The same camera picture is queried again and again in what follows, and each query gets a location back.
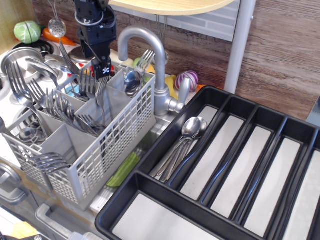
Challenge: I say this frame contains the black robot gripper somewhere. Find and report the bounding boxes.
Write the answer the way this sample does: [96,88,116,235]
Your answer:
[74,0,117,80]

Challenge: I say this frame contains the large spoon in basket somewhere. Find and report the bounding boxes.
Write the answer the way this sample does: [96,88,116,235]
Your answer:
[124,70,142,98]

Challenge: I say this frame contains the large spoon left back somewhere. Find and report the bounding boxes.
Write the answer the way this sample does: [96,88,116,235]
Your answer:
[25,57,62,91]

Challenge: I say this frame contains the grey plastic cutlery basket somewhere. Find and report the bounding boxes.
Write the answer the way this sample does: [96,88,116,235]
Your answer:
[6,65,156,211]

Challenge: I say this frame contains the top spoon in tray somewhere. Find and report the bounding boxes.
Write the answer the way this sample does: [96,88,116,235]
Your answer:
[149,117,202,182]

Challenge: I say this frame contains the spoon in tray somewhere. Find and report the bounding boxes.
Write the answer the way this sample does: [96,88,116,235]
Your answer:
[149,117,202,182]
[159,117,208,183]

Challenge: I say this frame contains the lower spoon in tray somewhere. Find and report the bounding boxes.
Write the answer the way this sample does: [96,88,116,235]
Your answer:
[159,117,208,183]

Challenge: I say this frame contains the black cutlery tray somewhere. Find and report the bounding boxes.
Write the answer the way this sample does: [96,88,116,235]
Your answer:
[95,86,320,240]

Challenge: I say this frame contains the small steel pot lid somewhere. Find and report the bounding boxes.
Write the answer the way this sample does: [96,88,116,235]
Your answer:
[68,46,89,63]

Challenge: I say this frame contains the fork leaning at back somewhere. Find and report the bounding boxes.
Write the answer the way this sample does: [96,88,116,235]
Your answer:
[59,40,81,75]

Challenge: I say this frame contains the fork cluster back compartment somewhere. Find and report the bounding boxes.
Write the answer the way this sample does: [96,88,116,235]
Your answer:
[78,69,97,99]

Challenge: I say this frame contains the fork in middle compartment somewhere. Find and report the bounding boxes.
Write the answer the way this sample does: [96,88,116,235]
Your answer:
[95,76,110,126]

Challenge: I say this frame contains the fork beside faucet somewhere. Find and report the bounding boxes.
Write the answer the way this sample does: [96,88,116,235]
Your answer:
[135,49,155,76]

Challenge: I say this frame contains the hanging steel skimmer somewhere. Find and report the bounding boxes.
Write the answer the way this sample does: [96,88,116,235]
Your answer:
[48,0,67,38]

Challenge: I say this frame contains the orange toy carrot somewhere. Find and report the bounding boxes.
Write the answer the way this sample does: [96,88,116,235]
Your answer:
[42,27,77,46]

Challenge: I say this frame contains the green toy cabbage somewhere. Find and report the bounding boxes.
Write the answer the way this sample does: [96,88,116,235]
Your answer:
[13,20,42,44]

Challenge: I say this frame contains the steel pot with lid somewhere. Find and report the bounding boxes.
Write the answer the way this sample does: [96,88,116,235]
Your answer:
[0,47,44,84]

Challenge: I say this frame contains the yellow toy pepper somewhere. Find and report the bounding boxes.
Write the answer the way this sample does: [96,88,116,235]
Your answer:
[165,75,179,100]

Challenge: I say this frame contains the silver kitchen faucet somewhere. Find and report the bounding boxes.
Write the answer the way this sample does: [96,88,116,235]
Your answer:
[118,26,191,116]

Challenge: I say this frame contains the large fork far left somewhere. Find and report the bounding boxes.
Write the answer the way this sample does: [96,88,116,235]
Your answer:
[5,62,49,138]

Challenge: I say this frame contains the purple toy onion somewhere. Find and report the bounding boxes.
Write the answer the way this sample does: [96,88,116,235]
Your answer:
[174,70,199,92]

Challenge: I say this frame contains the forks hanging at front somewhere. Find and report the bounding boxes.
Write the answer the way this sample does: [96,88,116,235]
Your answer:
[29,152,71,175]

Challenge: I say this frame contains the green toy vegetable in sink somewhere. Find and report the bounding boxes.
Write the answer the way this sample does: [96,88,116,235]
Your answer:
[106,152,141,188]

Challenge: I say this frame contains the grey metal post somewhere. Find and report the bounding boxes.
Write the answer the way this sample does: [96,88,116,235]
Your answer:
[224,0,257,94]

